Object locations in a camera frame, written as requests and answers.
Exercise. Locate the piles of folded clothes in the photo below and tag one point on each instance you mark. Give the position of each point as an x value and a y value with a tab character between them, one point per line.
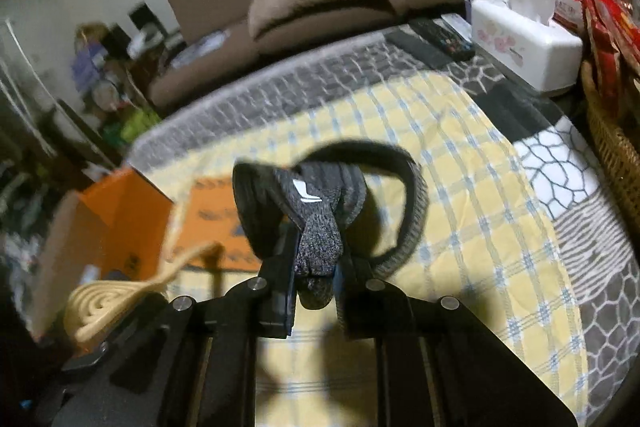
20	257

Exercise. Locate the purple packets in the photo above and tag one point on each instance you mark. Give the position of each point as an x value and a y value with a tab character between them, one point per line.
87	67

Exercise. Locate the orange printed towel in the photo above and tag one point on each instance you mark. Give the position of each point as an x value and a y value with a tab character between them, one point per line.
215	217

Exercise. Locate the wicker basket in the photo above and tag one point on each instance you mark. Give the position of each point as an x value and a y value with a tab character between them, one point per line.
615	147

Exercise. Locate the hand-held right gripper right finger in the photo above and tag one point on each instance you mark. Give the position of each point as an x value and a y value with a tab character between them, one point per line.
350	302

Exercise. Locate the green plastic bag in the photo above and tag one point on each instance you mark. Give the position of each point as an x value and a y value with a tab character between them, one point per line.
137	124

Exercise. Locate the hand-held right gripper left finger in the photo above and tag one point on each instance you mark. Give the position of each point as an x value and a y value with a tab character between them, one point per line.
280	302

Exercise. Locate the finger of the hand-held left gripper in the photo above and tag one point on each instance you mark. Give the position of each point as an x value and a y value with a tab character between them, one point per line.
85	363

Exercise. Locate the orange cardboard box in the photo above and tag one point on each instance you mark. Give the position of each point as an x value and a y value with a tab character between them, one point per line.
130	222

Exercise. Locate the round printed tin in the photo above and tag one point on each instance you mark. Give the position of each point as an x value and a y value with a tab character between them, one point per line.
107	96

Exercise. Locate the grey stone-pattern blanket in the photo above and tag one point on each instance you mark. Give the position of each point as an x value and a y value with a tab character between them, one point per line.
350	57

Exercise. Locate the white tissue box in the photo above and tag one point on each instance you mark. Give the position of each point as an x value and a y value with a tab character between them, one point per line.
525	52

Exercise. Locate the black speaker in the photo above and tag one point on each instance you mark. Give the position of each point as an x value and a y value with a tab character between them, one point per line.
145	22

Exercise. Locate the beige spiral trivet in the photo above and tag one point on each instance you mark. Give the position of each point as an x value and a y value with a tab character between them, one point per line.
100	307

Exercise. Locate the papers on sofa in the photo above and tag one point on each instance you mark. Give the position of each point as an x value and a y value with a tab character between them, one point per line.
202	47

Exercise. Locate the yellow checked cloth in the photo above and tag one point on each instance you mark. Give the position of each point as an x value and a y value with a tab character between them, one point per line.
475	207

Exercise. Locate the grey and black headband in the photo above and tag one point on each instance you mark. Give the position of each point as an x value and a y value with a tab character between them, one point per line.
320	237

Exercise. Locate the pile of red snack packets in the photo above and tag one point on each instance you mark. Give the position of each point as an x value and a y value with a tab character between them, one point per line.
610	17

